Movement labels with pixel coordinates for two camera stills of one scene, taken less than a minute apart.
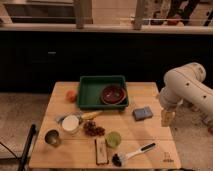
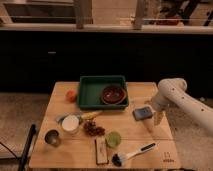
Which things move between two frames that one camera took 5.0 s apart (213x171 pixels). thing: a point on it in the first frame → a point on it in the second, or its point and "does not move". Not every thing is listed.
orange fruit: x=71 y=96 does not move
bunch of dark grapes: x=91 y=129 does not move
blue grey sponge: x=142 y=113 does not move
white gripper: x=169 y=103 → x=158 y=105
